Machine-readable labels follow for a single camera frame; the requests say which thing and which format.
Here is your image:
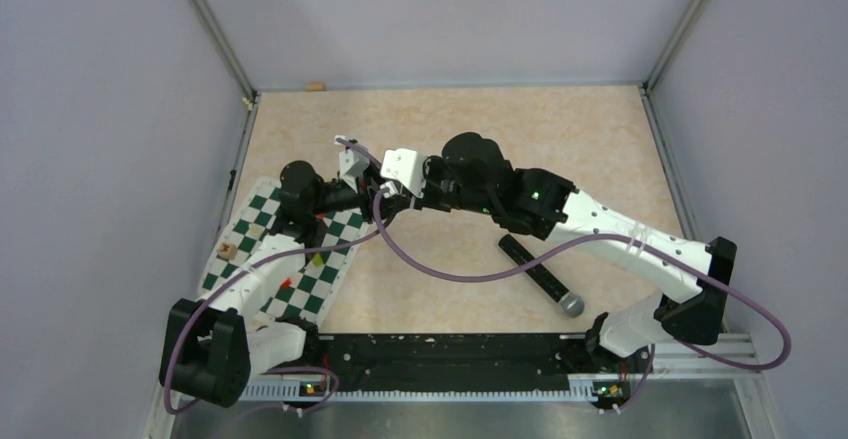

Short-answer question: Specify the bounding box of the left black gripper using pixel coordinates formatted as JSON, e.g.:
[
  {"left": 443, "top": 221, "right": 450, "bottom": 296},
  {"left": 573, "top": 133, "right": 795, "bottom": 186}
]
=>
[{"left": 310, "top": 156, "right": 412, "bottom": 224}]

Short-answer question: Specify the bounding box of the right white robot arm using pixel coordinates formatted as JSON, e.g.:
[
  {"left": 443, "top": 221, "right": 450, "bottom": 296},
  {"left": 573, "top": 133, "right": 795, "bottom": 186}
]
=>
[{"left": 380, "top": 132, "right": 736, "bottom": 371}]

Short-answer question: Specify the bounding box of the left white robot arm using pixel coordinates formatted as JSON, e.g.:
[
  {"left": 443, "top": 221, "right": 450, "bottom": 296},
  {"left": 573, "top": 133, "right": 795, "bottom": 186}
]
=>
[{"left": 159, "top": 151, "right": 381, "bottom": 407}]

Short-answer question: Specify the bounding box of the green white chessboard mat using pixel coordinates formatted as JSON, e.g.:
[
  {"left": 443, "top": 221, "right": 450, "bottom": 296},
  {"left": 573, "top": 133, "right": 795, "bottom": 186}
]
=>
[{"left": 196, "top": 177, "right": 374, "bottom": 330}]

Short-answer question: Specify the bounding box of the small wooden cork piece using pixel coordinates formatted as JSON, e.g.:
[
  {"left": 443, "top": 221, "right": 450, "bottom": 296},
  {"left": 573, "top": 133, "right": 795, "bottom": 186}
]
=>
[{"left": 305, "top": 82, "right": 326, "bottom": 92}]

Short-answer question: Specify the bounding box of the brown wooden chess piece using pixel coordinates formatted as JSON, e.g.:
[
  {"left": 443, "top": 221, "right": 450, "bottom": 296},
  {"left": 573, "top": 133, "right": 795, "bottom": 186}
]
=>
[{"left": 217, "top": 243, "right": 238, "bottom": 261}]

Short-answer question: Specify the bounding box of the black microphone grey head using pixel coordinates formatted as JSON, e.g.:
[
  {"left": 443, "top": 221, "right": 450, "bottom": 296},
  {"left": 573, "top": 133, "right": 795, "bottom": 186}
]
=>
[{"left": 498, "top": 234, "right": 585, "bottom": 318}]

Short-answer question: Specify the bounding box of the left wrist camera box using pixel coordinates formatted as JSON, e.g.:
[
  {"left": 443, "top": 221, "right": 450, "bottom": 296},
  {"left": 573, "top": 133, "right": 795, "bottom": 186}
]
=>
[{"left": 335, "top": 135, "right": 370, "bottom": 192}]

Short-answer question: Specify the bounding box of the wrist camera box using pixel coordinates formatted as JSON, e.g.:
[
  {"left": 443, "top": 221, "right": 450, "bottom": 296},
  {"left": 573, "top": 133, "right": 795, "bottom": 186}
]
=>
[
  {"left": 380, "top": 148, "right": 426, "bottom": 199},
  {"left": 335, "top": 135, "right": 370, "bottom": 192}
]

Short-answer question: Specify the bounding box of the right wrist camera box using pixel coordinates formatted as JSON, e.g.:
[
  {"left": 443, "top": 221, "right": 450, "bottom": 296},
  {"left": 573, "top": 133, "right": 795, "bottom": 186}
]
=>
[{"left": 380, "top": 148, "right": 426, "bottom": 199}]

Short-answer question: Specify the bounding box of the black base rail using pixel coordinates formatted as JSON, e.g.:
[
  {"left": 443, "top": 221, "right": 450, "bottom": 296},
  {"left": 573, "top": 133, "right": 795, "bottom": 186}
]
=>
[{"left": 292, "top": 333, "right": 649, "bottom": 393}]

